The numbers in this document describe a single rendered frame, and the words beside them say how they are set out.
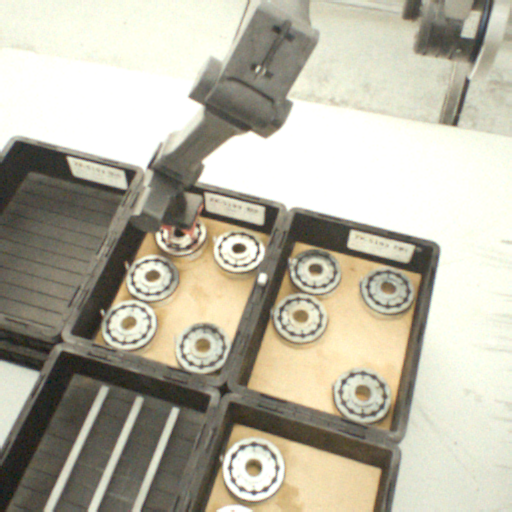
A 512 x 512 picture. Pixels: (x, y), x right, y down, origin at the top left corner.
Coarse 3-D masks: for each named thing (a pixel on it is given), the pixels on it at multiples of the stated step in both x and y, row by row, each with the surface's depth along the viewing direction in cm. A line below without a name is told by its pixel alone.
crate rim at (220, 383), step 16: (144, 176) 134; (224, 192) 132; (240, 192) 132; (128, 208) 129; (112, 240) 125; (272, 240) 127; (96, 272) 121; (256, 272) 122; (256, 288) 121; (80, 304) 118; (240, 320) 116; (64, 336) 114; (240, 336) 115; (112, 352) 113; (128, 352) 113; (160, 368) 111; (176, 368) 112; (224, 368) 112; (208, 384) 110; (224, 384) 111
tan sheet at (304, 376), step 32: (288, 288) 132; (352, 288) 132; (416, 288) 132; (352, 320) 128; (384, 320) 128; (288, 352) 124; (320, 352) 124; (352, 352) 124; (384, 352) 124; (256, 384) 121; (288, 384) 121; (320, 384) 121
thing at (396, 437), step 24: (288, 216) 129; (312, 216) 129; (336, 216) 129; (408, 240) 126; (432, 240) 126; (432, 264) 123; (264, 288) 121; (432, 288) 120; (240, 360) 112; (408, 384) 111; (288, 408) 108; (312, 408) 108; (408, 408) 108; (384, 432) 106
